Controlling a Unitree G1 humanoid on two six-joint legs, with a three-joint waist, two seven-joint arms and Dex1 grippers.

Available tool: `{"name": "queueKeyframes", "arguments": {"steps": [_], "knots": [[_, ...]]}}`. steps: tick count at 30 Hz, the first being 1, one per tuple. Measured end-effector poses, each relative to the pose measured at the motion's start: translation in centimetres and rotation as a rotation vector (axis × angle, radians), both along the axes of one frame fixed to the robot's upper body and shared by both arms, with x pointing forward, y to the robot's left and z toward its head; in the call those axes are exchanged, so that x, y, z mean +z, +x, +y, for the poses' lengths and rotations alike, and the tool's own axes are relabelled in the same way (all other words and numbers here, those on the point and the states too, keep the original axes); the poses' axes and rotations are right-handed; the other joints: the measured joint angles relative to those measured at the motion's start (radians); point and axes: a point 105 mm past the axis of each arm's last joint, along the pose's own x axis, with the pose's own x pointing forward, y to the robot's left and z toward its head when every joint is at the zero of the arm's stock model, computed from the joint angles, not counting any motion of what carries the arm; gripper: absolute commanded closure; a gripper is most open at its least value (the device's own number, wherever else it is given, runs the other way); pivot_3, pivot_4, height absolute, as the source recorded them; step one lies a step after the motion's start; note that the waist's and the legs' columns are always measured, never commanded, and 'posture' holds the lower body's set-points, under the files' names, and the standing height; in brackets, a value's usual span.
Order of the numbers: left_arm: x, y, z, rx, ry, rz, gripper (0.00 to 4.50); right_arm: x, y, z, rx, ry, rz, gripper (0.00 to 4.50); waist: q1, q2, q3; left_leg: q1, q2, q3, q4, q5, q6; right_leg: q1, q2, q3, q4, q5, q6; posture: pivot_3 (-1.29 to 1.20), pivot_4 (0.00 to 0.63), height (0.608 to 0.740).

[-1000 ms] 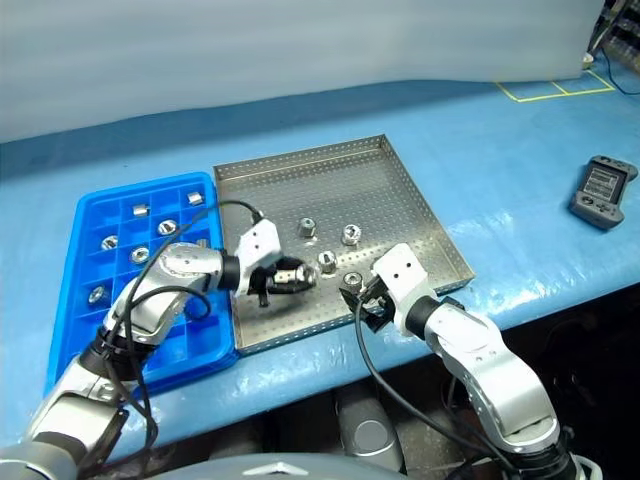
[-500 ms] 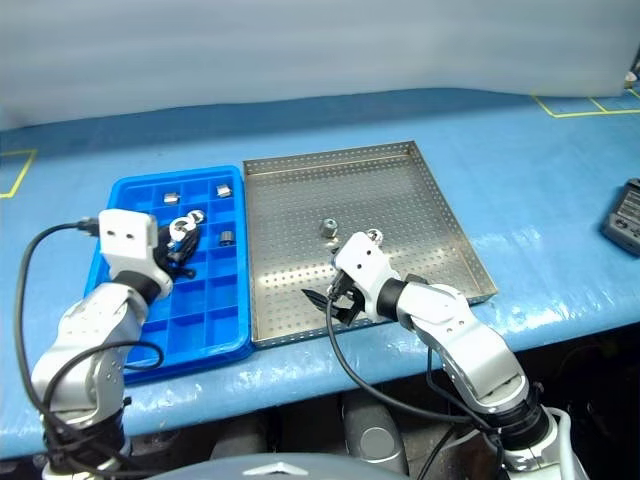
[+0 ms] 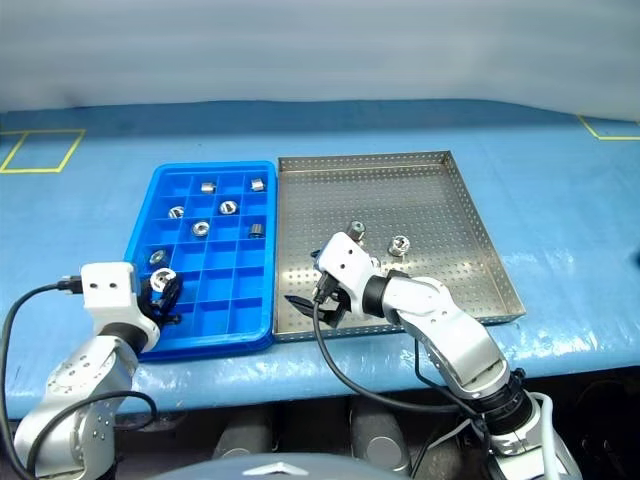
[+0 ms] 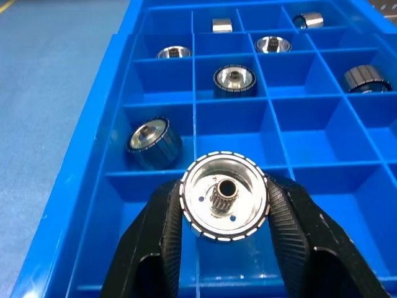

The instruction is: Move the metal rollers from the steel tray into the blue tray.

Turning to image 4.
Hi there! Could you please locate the blue compartment tray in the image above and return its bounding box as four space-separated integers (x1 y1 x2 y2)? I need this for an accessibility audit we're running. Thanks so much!
9 0 397 298

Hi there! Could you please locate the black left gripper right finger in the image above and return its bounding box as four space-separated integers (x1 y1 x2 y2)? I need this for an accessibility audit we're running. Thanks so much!
265 174 391 298

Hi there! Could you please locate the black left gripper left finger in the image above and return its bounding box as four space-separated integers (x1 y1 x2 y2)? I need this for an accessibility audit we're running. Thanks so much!
99 179 184 298

